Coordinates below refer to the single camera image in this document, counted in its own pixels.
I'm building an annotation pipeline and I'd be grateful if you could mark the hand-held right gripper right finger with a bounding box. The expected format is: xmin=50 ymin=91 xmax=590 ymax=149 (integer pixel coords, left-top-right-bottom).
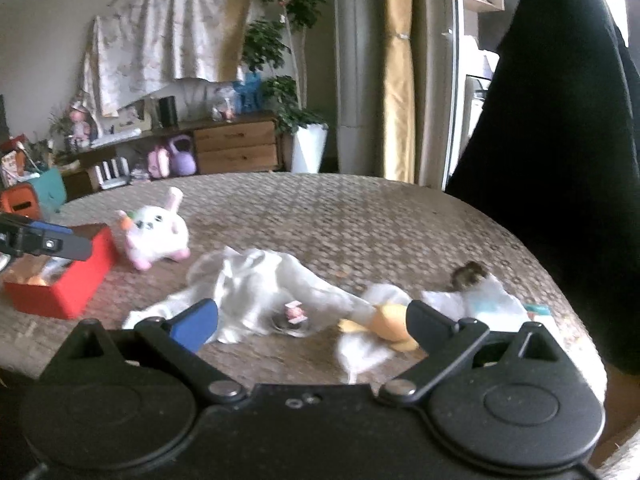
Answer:
xmin=379 ymin=300 xmax=576 ymax=405

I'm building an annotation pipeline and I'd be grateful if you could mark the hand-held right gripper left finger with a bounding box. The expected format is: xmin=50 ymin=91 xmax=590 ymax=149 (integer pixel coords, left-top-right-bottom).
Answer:
xmin=42 ymin=299 xmax=247 ymax=406

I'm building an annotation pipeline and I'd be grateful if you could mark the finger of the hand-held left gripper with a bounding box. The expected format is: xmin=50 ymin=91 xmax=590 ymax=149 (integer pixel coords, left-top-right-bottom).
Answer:
xmin=0 ymin=212 xmax=94 ymax=262

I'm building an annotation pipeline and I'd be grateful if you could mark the white duck plush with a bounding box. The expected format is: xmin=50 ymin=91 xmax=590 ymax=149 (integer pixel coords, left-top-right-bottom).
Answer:
xmin=336 ymin=284 xmax=426 ymax=385

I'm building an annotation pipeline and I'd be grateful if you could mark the red box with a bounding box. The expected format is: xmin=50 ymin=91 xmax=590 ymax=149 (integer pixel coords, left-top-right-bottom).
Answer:
xmin=2 ymin=224 xmax=120 ymax=320

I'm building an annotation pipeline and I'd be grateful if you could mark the white mesh cloth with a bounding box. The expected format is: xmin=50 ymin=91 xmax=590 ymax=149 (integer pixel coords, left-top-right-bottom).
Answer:
xmin=122 ymin=247 xmax=373 ymax=345

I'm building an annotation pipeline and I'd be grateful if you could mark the white bunny plush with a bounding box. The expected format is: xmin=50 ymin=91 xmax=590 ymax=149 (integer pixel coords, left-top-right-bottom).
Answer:
xmin=111 ymin=186 xmax=192 ymax=272

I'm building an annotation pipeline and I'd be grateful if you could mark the teal container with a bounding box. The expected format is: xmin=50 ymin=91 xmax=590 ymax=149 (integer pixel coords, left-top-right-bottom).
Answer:
xmin=27 ymin=167 xmax=68 ymax=213

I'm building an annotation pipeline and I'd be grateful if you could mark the small doll in white clothes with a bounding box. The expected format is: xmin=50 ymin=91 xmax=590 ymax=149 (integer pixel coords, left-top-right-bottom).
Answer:
xmin=422 ymin=262 xmax=531 ymax=323

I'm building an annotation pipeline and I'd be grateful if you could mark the white rack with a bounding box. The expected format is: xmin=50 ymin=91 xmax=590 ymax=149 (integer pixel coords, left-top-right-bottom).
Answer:
xmin=95 ymin=157 xmax=132 ymax=187

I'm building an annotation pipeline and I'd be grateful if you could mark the doll figurine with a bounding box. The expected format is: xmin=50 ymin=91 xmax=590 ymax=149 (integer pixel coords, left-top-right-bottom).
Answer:
xmin=69 ymin=102 xmax=98 ymax=148

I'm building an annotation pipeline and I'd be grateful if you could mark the purple kettlebell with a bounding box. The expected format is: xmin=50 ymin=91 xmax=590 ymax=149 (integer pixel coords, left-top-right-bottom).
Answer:
xmin=167 ymin=135 xmax=198 ymax=176

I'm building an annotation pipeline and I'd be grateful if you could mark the black speaker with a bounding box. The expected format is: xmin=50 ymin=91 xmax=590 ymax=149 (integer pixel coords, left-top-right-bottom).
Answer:
xmin=157 ymin=96 xmax=179 ymax=128

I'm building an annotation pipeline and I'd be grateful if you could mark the wooden sideboard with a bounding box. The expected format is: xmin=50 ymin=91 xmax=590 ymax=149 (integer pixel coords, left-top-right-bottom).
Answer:
xmin=60 ymin=112 xmax=281 ymax=196

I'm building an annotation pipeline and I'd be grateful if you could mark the white planter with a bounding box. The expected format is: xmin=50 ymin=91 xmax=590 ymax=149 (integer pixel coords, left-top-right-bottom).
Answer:
xmin=291 ymin=124 xmax=328 ymax=175

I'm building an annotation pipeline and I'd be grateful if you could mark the floral cloth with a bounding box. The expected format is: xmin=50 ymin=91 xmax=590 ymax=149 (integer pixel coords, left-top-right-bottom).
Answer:
xmin=82 ymin=0 xmax=251 ymax=116

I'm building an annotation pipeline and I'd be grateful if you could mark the person's black clothing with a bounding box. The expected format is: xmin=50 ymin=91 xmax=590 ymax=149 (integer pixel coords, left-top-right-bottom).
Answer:
xmin=445 ymin=0 xmax=640 ymax=376

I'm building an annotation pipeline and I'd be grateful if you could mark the blue toy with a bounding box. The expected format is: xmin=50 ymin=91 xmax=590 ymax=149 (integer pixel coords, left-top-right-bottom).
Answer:
xmin=234 ymin=74 xmax=263 ymax=113

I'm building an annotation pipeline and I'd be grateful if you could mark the gold curtain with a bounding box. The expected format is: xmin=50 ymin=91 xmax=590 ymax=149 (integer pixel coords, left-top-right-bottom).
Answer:
xmin=382 ymin=0 xmax=418 ymax=183

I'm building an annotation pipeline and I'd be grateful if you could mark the grey curtain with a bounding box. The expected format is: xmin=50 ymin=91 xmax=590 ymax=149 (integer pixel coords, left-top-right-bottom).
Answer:
xmin=332 ymin=0 xmax=388 ymax=176

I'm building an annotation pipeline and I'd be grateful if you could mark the green potted plant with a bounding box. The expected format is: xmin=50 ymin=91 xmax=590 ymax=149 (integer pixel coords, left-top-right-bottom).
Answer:
xmin=242 ymin=0 xmax=328 ymax=136

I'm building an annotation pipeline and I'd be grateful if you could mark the picture frame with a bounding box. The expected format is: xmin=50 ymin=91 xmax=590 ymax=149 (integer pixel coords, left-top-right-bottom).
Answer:
xmin=115 ymin=102 xmax=151 ymax=131

